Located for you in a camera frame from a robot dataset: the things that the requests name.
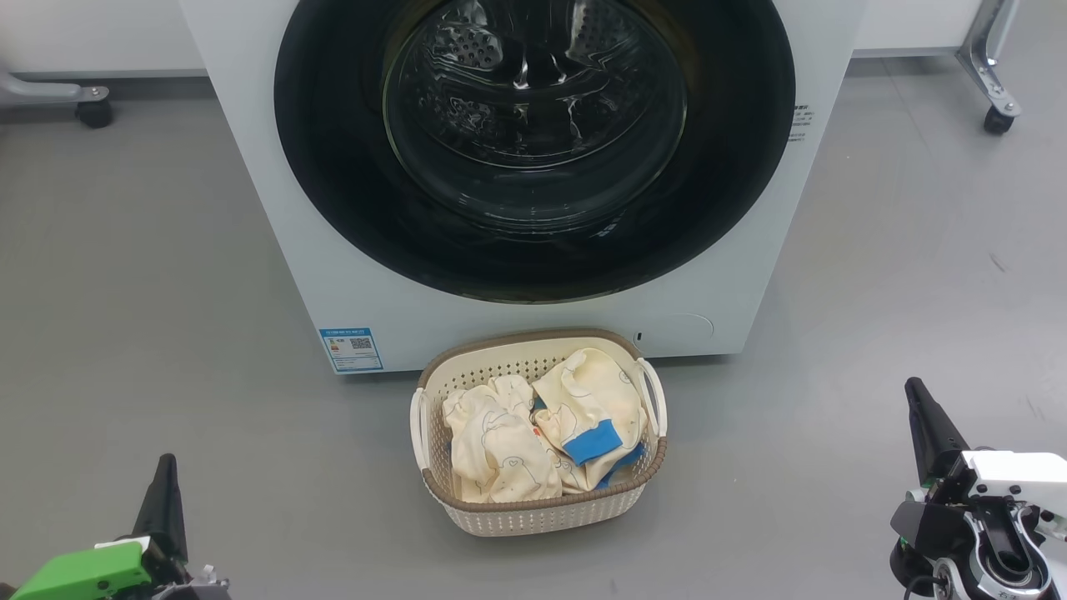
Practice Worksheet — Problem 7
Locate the cream garment with blue cuffs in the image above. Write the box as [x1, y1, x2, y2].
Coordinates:
[532, 348, 649, 493]

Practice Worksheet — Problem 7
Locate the blue energy label sticker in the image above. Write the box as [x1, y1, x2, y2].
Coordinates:
[320, 327, 384, 373]

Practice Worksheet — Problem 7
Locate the black round glass washer door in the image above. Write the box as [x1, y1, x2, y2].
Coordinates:
[273, 0, 796, 304]

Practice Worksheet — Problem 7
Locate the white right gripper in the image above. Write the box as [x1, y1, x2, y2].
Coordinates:
[904, 377, 1067, 538]

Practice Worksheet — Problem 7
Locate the grey frame foot with caster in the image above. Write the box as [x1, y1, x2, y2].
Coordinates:
[0, 71, 113, 130]

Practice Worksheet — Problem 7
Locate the cream perforated basket brown rim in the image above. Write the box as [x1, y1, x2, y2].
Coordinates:
[409, 327, 669, 538]

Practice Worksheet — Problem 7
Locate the cream garment with outline prints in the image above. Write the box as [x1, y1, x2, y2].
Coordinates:
[442, 375, 569, 504]

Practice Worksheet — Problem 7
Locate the metal frame leg with caster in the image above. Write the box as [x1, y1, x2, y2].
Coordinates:
[956, 0, 1024, 136]

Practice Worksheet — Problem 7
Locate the white panel board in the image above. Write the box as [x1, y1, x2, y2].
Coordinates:
[0, 0, 206, 80]
[852, 0, 989, 58]

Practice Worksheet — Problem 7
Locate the round drain filter cover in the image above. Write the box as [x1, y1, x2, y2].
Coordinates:
[646, 314, 715, 343]

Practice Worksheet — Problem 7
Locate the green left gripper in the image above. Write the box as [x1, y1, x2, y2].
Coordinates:
[10, 453, 232, 600]

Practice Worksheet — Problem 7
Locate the white front-load washing machine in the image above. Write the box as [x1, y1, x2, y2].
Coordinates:
[179, 0, 868, 376]

